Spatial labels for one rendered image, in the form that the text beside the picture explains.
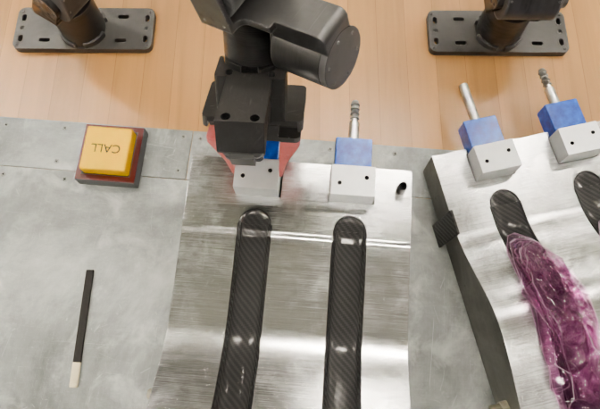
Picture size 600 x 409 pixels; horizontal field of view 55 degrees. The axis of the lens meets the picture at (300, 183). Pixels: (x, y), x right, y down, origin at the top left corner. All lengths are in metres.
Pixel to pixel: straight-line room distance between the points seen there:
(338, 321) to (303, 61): 0.29
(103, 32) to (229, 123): 0.44
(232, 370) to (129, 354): 0.16
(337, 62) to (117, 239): 0.40
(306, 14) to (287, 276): 0.29
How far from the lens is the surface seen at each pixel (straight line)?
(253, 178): 0.64
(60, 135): 0.85
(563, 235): 0.74
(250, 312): 0.65
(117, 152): 0.78
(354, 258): 0.65
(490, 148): 0.73
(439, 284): 0.75
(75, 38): 0.89
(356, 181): 0.64
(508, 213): 0.74
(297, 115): 0.58
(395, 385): 0.63
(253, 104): 0.51
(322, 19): 0.48
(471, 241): 0.71
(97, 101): 0.86
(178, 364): 0.64
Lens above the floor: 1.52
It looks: 71 degrees down
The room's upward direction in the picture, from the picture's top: straight up
